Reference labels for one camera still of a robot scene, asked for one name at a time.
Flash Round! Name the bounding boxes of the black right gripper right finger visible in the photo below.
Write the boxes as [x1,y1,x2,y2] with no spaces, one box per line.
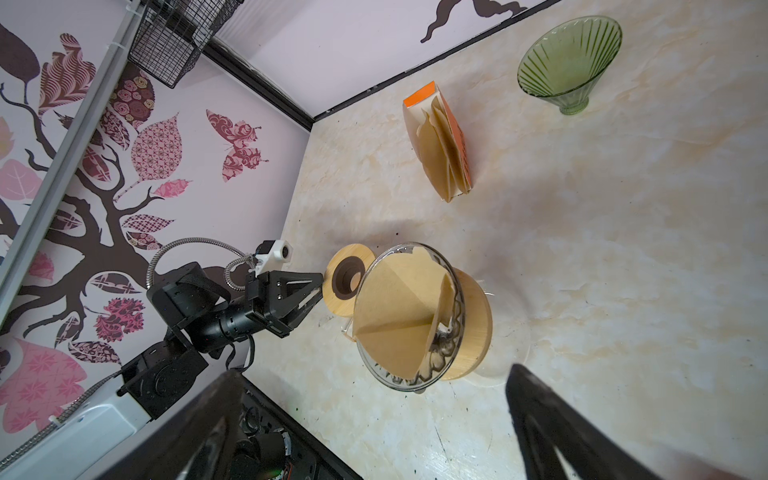
[505,364,658,479]

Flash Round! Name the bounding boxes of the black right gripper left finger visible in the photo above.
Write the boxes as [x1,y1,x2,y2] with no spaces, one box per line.
[100,372,244,479]

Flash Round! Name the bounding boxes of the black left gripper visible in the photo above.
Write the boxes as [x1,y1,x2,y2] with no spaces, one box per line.
[147,262,324,354]

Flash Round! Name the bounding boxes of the wooden ring dripper stand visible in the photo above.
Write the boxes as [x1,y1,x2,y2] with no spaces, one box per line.
[322,243,375,318]

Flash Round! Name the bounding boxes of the clear glass server jug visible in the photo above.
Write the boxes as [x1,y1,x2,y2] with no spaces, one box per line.
[466,279,531,388]

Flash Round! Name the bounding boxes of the wooden ring dripper holder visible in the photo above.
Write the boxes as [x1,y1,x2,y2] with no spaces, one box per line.
[441,269,493,381]

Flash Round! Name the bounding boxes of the brown paper coffee filter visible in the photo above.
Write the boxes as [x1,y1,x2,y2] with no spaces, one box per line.
[353,244,456,380]

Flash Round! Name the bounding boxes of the clear glass dripper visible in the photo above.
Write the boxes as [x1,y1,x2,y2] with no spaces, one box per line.
[356,242,465,393]

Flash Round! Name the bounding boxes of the green glass dripper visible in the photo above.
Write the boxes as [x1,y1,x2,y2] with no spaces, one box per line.
[517,15,623,116]

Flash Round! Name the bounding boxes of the orange glass pitcher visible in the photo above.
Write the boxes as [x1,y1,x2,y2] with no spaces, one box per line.
[341,315,357,343]

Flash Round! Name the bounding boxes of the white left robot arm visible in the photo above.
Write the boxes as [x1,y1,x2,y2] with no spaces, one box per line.
[1,262,324,479]

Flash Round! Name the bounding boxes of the orange coffee filter box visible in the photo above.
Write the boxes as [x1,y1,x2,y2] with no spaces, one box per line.
[402,82,473,203]

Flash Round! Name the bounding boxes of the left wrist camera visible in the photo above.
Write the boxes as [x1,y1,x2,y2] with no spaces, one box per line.
[252,240,293,276]

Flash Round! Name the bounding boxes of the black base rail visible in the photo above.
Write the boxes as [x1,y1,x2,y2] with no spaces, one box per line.
[229,380,361,480]

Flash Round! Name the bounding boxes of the black wire basket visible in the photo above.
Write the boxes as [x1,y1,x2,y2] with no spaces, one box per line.
[128,0,243,88]

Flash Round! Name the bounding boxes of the aluminium rail left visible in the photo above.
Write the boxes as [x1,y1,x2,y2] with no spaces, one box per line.
[1,0,145,326]

